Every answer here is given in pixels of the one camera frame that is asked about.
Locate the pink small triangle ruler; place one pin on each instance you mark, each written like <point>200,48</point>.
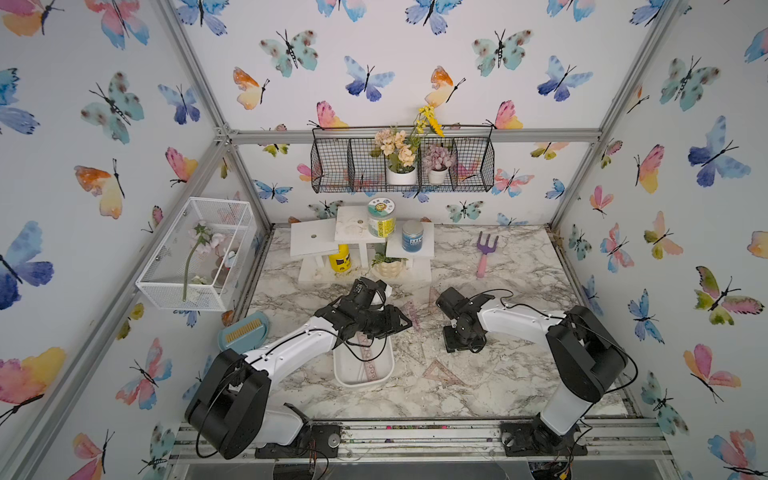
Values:
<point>438,372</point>

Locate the green lid jar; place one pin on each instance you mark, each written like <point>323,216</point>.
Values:
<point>381,217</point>

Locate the purple garden fork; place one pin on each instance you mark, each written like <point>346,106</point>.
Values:
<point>486,244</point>

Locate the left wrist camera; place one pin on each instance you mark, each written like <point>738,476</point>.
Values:
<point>382,292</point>

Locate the purple triangle ruler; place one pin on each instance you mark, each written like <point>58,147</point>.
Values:
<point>411,312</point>

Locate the clear triangle ruler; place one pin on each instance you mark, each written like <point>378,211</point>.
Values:
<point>428,349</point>

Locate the white stepped display stand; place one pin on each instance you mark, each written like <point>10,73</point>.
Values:
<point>314,241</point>

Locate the small plant in cream pot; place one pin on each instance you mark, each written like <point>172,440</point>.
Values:
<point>384,266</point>

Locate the pink straight ruler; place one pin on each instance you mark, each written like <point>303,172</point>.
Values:
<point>367,354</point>

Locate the pink tall triangle ruler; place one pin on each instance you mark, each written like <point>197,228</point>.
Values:
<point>433,297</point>

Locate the blue can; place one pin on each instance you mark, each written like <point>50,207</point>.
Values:
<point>412,236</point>

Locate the purple flowers white pot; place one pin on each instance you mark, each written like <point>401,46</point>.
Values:
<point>438,160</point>

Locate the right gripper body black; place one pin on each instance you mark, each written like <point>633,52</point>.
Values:
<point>455,340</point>

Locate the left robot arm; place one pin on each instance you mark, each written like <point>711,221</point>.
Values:
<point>231,409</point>

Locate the beige flowers white pot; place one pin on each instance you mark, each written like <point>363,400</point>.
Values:
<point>396,147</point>

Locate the white storage box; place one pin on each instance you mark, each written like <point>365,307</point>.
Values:
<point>384,362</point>

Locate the blue brush dustpan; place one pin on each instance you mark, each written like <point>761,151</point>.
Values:
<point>245,335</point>

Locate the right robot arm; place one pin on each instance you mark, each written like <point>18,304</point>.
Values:
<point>587,358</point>

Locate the yellow bottle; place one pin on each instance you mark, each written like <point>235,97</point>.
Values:
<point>340,261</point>

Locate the black wire wall basket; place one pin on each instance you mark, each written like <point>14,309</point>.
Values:
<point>341,161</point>

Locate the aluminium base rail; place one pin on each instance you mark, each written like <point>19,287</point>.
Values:
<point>457,440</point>

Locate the pink artificial flower stem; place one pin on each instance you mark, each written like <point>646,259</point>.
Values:
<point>205,241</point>

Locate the yellow artificial flowers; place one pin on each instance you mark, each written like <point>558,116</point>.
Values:
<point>426,120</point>

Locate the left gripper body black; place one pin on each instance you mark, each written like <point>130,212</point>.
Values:
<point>376,324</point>

